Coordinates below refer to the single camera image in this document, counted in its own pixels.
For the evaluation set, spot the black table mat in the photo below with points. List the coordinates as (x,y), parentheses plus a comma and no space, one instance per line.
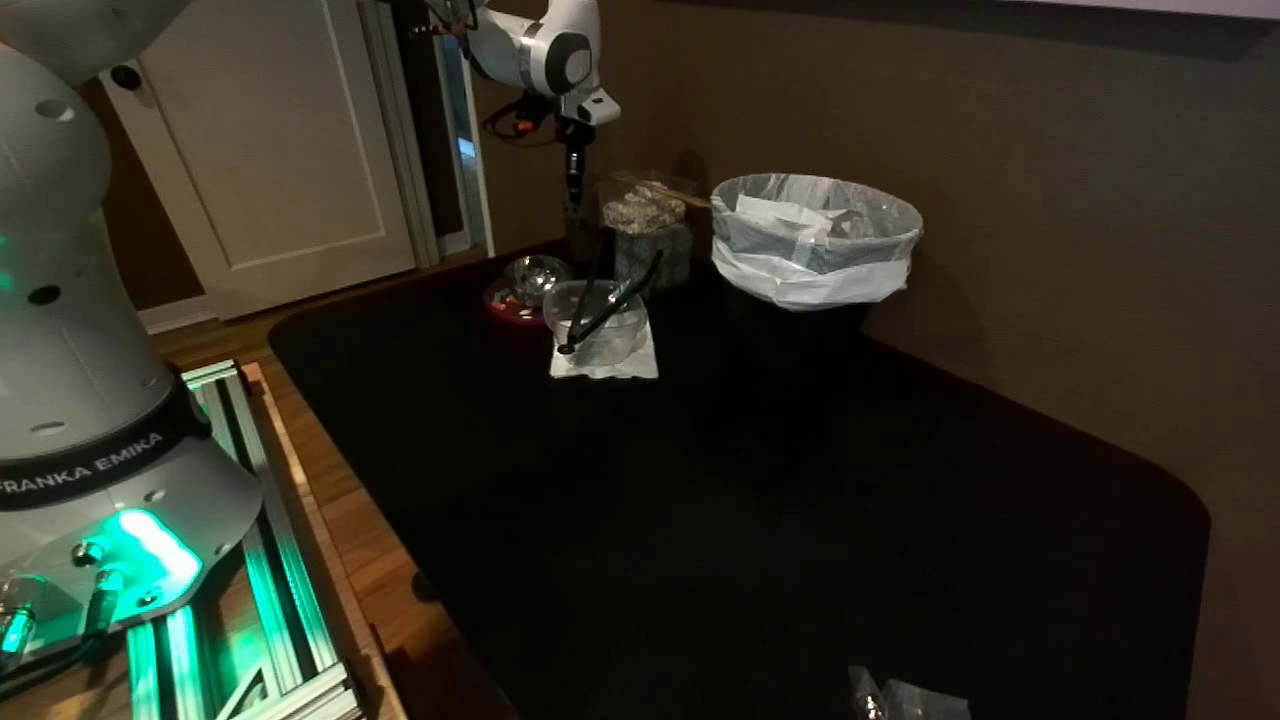
(720,500)

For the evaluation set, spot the red dish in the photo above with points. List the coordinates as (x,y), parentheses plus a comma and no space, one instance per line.
(505,308)

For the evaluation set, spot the bin with white liner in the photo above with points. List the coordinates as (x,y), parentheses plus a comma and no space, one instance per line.
(812,262)

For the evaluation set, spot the clear plastic bowl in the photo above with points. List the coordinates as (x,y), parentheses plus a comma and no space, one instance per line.
(612,335)

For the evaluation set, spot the grey speckled cup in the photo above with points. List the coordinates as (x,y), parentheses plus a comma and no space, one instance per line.
(652,255)

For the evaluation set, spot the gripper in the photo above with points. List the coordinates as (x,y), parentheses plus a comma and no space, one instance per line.
(575,160)

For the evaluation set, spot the crumpled speckled wad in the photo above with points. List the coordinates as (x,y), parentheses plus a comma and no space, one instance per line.
(642,208)

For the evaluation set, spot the white door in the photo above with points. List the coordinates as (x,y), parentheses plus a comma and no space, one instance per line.
(280,150)

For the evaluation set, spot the white napkin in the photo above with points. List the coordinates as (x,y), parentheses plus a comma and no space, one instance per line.
(640,365)

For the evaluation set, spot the black brush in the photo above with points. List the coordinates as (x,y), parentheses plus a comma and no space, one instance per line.
(605,305)

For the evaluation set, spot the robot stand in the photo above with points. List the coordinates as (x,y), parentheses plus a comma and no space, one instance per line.
(290,600)

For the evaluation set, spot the clear plastic bag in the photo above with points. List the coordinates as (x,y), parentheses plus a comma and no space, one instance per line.
(915,700)

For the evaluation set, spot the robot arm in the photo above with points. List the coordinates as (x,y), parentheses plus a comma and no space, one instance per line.
(70,330)

